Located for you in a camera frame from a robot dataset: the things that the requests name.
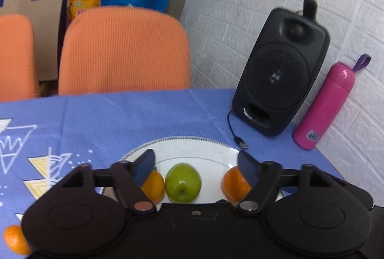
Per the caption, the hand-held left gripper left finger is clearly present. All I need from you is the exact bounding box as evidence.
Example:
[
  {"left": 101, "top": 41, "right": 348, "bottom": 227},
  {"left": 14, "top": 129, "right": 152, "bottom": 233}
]
[{"left": 61, "top": 149, "right": 157, "bottom": 215}]

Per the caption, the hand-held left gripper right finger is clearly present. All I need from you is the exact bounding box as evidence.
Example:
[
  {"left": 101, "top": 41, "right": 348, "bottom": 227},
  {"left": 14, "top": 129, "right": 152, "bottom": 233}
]
[{"left": 236, "top": 151, "right": 333, "bottom": 213}]

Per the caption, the orange mandarin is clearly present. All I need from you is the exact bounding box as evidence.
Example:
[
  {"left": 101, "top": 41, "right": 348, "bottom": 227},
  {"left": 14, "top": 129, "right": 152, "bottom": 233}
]
[
  {"left": 141, "top": 169, "right": 166, "bottom": 204},
  {"left": 4, "top": 224, "right": 32, "bottom": 256}
]

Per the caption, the large orange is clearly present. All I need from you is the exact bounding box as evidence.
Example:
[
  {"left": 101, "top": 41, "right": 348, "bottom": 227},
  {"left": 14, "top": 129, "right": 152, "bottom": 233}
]
[{"left": 221, "top": 166, "right": 252, "bottom": 205}]

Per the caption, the green apple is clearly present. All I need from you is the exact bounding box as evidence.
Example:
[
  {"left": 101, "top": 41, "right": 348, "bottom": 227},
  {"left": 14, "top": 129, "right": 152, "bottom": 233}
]
[{"left": 165, "top": 163, "right": 202, "bottom": 203}]

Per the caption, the white plate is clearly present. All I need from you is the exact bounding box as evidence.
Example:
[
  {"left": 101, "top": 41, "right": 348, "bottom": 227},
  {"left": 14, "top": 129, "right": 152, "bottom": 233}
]
[{"left": 97, "top": 136, "right": 285, "bottom": 205}]

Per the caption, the blue printed tablecloth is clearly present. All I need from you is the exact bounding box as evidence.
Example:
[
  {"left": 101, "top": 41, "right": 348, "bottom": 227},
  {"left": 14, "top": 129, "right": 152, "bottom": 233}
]
[{"left": 0, "top": 88, "right": 345, "bottom": 259}]

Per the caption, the black speaker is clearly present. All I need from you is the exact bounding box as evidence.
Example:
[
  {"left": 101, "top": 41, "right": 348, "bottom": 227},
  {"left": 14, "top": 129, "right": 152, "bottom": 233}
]
[{"left": 232, "top": 7, "right": 330, "bottom": 137}]

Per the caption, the orange chair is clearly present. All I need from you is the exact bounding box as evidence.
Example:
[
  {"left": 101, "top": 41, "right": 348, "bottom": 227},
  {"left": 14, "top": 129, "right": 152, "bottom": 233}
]
[
  {"left": 58, "top": 6, "right": 192, "bottom": 96},
  {"left": 0, "top": 14, "right": 39, "bottom": 102}
]

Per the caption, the black microphone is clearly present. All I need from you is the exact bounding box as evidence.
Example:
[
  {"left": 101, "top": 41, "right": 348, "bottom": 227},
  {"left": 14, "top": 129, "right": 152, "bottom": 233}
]
[{"left": 303, "top": 0, "right": 318, "bottom": 19}]

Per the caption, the yellow bag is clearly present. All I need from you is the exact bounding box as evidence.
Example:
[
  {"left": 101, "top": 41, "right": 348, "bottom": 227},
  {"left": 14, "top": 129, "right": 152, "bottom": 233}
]
[{"left": 68, "top": 0, "right": 104, "bottom": 21}]

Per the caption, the cardboard box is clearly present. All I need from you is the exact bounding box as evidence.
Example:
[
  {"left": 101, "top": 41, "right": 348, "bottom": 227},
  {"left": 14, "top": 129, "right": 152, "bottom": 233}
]
[{"left": 0, "top": 0, "right": 69, "bottom": 81}]

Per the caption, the black speaker cable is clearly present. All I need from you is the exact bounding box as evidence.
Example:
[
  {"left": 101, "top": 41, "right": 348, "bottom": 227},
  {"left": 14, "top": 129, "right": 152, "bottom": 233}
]
[{"left": 227, "top": 109, "right": 249, "bottom": 149}]

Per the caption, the pink bottle with purple strap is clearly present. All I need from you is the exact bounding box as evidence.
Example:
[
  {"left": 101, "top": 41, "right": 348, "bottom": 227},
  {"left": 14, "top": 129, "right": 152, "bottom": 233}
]
[{"left": 292, "top": 54, "right": 372, "bottom": 151}]

